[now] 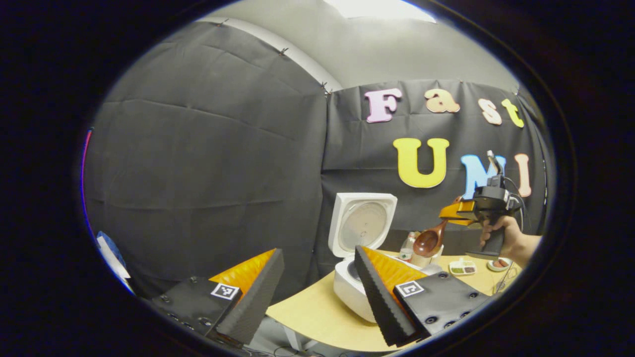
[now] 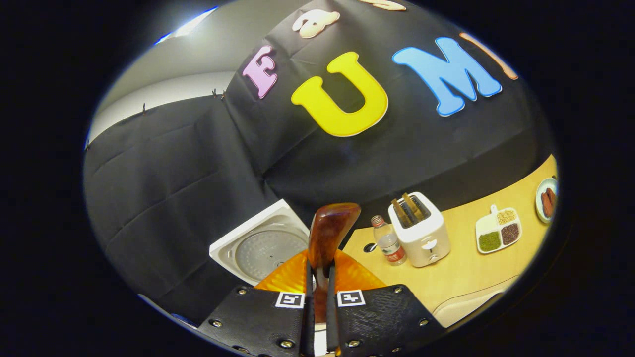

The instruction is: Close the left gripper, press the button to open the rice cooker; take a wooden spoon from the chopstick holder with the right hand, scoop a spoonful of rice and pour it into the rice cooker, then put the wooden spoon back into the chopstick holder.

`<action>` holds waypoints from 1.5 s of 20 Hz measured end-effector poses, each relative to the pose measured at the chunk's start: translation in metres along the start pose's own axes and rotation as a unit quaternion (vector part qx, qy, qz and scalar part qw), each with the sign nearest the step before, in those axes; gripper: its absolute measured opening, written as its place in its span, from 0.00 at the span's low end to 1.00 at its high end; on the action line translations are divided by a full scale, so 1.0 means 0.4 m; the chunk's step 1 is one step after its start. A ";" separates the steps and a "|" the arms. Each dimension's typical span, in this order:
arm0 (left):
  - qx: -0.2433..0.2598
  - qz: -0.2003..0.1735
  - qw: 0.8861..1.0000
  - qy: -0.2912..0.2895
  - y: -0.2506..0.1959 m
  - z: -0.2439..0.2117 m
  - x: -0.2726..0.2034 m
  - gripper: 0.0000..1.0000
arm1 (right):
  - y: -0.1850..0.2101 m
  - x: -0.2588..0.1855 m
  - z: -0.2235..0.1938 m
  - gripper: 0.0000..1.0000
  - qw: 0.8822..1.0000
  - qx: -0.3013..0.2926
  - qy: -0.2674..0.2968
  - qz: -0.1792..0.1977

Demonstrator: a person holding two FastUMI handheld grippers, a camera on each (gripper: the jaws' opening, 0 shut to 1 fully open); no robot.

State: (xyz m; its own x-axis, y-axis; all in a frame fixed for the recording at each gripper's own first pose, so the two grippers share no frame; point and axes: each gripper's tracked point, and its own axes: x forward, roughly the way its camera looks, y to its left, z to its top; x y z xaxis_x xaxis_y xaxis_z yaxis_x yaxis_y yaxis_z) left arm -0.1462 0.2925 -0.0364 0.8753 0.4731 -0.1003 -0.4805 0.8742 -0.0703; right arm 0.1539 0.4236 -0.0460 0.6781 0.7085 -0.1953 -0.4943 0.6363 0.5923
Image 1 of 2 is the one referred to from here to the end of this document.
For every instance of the clear plastic water bottle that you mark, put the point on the clear plastic water bottle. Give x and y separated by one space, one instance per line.
407 250

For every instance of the white divided rice dish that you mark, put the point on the white divided rice dish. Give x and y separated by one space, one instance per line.
462 268

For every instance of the blue and white board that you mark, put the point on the blue and white board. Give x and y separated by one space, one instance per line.
113 255

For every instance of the pale green plate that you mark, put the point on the pale green plate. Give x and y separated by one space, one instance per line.
491 267

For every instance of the black backdrop cloth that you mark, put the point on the black backdrop cloth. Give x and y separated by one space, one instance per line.
208 148

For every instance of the white rice cooker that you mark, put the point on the white rice cooker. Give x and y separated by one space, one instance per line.
362 223

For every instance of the ceiling light panel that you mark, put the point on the ceiling light panel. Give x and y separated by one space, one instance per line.
382 9

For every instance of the white toaster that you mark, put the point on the white toaster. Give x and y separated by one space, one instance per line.
420 262

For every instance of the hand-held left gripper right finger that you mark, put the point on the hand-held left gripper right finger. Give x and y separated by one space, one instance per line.
379 297

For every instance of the brown wooden spoon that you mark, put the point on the brown wooden spoon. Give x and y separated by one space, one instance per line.
427 243

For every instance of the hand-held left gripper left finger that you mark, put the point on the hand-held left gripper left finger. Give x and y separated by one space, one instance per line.
258 297

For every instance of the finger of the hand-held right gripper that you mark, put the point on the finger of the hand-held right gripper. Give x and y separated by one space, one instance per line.
454 210
464 222

